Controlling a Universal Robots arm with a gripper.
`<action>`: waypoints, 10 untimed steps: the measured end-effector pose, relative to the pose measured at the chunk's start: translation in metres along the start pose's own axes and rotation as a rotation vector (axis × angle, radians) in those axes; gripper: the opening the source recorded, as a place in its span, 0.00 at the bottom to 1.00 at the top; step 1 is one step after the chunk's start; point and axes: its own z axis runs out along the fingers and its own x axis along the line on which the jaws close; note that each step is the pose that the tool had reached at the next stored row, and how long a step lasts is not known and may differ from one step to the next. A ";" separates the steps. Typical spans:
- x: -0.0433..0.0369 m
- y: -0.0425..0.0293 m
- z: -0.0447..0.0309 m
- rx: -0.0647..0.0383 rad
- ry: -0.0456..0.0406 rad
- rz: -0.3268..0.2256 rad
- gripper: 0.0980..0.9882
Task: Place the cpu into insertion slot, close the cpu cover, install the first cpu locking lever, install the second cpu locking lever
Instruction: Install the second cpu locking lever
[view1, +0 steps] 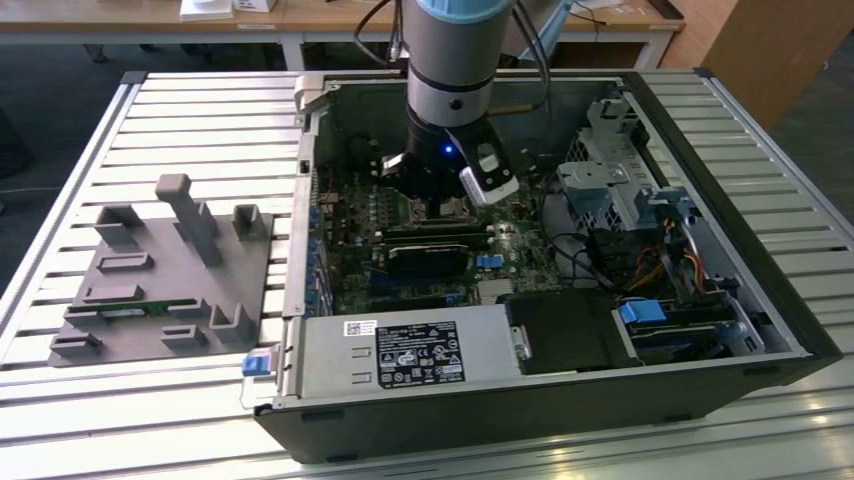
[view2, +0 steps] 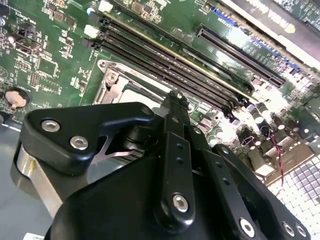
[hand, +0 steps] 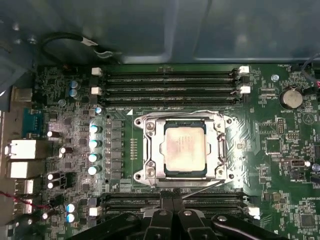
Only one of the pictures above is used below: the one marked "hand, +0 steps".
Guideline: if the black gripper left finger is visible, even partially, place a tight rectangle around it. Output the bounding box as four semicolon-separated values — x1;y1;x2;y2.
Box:
64;191;174;240

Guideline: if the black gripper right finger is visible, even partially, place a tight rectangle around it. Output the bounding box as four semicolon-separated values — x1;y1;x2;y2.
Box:
172;191;285;240

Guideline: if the thin wire locking lever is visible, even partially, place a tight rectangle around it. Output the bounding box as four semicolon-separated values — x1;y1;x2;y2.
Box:
182;179;227;200

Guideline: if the metal socket cover frame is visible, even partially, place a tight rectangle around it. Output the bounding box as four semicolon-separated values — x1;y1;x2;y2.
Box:
146;117;226;181

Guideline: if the silver square CPU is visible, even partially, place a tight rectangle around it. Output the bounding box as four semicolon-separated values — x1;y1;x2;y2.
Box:
162;119;209;180

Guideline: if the RAM slot with white latches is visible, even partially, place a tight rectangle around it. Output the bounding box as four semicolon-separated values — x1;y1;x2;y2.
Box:
89;199;261;217
90;84;252;95
91;65;251;78

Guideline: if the RAM slot with black latches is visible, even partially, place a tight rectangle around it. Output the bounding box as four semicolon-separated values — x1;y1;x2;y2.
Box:
99;191;247;201
99;207;248;221
91;93;245;107
89;74;247;85

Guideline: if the CPU socket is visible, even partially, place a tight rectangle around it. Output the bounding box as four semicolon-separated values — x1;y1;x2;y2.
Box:
133;111;235;187

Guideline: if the green motherboard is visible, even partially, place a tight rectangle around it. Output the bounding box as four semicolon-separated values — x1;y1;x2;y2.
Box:
32;63;320;240

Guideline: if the silver rear port block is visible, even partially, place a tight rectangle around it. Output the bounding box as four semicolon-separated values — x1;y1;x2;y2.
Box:
4;139;45;160
6;161;46;180
9;86;33;104
14;179;35;195

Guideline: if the blue rear port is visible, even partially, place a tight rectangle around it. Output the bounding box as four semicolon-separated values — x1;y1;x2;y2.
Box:
21;107;45;139

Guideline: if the round coin battery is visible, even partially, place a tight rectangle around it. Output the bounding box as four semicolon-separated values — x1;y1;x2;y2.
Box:
279;86;304;110

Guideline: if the black open PC case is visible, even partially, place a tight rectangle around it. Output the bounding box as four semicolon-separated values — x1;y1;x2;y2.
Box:
0;0;320;240

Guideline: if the red and black wire pair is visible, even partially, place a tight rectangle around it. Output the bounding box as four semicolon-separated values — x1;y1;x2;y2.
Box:
0;190;55;211

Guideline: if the thin black fan wire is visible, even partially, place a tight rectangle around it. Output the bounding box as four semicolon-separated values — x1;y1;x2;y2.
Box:
299;52;320;85

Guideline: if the black cable with white plug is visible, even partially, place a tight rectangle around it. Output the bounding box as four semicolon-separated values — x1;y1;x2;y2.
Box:
40;31;124;60

